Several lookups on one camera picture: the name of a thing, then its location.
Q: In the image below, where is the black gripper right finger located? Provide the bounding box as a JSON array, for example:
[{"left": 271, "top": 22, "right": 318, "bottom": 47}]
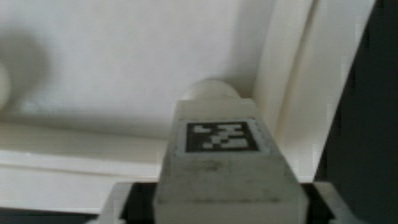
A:
[{"left": 302, "top": 182, "right": 363, "bottom": 224}]

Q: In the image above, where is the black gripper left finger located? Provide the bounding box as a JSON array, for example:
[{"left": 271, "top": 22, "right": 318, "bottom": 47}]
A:
[{"left": 95, "top": 182, "right": 157, "bottom": 224}]

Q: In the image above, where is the white table leg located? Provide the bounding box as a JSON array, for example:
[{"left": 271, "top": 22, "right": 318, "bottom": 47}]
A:
[{"left": 153, "top": 80, "right": 310, "bottom": 224}]

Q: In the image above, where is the white square tabletop part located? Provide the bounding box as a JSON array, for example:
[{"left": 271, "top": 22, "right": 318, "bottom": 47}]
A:
[{"left": 0, "top": 0, "right": 377, "bottom": 213}]

